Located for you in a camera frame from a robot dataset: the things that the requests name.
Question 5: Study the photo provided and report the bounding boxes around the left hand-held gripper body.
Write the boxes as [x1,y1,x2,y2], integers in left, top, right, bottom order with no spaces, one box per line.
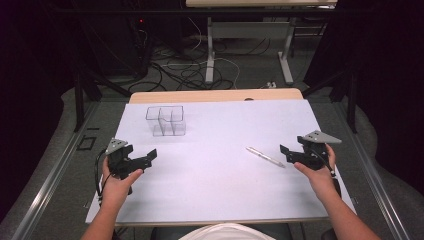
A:
[105,138,138,180]

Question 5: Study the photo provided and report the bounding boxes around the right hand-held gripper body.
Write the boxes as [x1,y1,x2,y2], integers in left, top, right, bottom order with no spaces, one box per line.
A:
[297,130,343,171]

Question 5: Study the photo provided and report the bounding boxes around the clear pen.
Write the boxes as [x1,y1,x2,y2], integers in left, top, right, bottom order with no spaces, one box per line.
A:
[245,146,287,169]

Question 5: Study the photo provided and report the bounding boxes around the clear acrylic organizer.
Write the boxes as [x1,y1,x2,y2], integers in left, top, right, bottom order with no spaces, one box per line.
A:
[145,105,187,138]

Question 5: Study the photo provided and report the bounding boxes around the person's left hand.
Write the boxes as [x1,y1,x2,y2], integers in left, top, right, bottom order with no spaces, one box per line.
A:
[101,158,144,208]

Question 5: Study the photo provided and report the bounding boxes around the person's right hand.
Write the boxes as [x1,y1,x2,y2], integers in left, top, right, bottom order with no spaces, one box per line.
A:
[293,143,339,201]

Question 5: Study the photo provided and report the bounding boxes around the black metal stand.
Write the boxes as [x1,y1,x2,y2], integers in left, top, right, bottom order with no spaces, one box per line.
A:
[73,63,132,133]
[301,68,360,134]

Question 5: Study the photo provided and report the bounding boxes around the white table mat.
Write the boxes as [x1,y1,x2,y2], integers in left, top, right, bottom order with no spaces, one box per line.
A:
[85,99,356,225]

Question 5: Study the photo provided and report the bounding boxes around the person's white shirt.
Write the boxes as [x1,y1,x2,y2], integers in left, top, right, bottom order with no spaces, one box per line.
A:
[178,222,278,240]

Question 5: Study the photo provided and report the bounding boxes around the black computer tower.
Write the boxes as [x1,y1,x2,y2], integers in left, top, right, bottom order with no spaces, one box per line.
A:
[129,15,152,78]

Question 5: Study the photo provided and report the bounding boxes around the white-legged desk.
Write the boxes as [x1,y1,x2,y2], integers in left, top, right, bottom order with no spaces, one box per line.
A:
[185,0,338,86]

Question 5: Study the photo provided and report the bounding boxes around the left hand-held gripper cable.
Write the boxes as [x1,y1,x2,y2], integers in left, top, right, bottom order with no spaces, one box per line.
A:
[94,149,112,205]

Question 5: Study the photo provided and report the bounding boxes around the hand-held gripper cable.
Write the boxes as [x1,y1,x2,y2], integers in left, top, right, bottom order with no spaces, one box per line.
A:
[318,154,343,198]
[94,149,112,205]

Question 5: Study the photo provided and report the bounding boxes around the right hand-held gripper cable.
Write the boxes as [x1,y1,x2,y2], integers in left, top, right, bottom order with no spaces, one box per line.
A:
[318,154,343,198]

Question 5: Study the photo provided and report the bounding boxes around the aluminium floor rail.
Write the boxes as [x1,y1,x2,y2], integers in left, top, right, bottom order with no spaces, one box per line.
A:
[10,101,102,240]
[332,99,412,240]

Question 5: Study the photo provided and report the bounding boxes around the black floor cable tangle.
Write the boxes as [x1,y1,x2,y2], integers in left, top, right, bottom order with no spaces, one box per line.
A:
[128,36,241,93]

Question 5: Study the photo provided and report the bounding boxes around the white floor cable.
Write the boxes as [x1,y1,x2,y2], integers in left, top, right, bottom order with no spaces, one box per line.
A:
[159,16,242,90]

